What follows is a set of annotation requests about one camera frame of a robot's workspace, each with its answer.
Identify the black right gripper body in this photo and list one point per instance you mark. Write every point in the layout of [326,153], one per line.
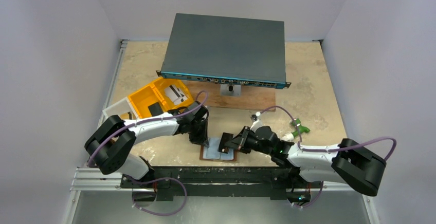
[242,141]

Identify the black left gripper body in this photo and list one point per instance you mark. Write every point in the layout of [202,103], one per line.
[199,136]

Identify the brown leather card holder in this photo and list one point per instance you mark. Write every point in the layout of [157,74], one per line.
[212,153]

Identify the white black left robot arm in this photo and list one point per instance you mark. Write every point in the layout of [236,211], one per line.
[109,147]

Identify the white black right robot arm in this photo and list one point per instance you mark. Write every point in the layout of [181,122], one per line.
[347,162]

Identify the white cards in bin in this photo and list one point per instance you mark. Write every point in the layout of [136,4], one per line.
[175,95]

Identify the black card in bin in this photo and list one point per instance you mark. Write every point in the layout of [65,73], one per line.
[155,109]

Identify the green toy figure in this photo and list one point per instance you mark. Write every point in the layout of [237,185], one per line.
[299,129]

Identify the brown wooden board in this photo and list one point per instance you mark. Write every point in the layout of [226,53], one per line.
[239,97]

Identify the yellow plastic bin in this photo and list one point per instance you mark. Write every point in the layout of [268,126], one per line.
[155,92]

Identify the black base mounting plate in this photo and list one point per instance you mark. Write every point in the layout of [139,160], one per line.
[212,181]

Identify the white plastic bin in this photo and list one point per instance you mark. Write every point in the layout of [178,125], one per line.
[123,108]

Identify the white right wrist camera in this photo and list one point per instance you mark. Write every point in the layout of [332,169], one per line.
[256,121]

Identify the grey metal camera stand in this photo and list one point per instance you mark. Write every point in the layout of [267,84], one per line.
[231,90]

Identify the grey blue network switch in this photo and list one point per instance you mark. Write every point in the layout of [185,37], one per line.
[226,50]

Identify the aluminium frame rail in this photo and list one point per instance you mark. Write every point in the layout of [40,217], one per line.
[108,100]

